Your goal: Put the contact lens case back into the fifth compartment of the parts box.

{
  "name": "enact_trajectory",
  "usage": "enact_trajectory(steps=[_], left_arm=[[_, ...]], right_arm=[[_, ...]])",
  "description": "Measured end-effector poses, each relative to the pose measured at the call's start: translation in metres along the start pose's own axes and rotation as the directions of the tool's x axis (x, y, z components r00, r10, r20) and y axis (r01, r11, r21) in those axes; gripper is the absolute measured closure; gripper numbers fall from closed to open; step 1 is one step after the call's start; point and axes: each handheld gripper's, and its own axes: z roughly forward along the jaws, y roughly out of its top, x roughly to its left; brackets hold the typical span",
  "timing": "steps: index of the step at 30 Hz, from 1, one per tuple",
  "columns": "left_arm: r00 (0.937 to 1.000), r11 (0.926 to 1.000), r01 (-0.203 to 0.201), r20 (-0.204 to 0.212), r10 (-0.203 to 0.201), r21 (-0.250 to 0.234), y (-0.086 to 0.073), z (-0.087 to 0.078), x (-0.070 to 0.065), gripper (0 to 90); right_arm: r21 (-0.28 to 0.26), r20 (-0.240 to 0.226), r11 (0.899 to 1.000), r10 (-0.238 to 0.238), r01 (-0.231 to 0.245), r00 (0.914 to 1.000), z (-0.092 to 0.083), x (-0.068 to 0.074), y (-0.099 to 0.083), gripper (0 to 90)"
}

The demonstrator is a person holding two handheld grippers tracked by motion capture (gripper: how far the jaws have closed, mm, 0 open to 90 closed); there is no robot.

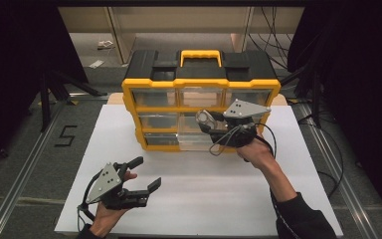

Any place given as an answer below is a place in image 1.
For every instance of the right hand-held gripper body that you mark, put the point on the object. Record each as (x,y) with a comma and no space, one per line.
(242,109)

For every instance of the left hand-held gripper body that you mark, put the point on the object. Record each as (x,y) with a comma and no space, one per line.
(107,182)

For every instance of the clear plastic drawer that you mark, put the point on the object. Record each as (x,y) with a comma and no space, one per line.
(192,142)

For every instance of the yellow black drawer organizer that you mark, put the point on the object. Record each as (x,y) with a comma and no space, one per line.
(199,83)

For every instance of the person's left hand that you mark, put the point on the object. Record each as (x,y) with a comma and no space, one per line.
(106,219)

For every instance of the person's right hand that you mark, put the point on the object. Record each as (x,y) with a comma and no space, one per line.
(257,154)

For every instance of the set of clear drawers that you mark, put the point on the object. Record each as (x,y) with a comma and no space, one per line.
(154,98)

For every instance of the white flat paper scrap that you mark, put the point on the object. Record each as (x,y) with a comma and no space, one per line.
(96,63)

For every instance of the black tripod stand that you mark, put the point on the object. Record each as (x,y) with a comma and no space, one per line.
(56,89)

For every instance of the white crumpled paper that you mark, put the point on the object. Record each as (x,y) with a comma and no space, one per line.
(105,44)

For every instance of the black curtain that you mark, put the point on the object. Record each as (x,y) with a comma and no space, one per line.
(361,83)
(13,66)

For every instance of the aluminium floor rail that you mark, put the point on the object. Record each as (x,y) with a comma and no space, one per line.
(16,186)
(341,186)

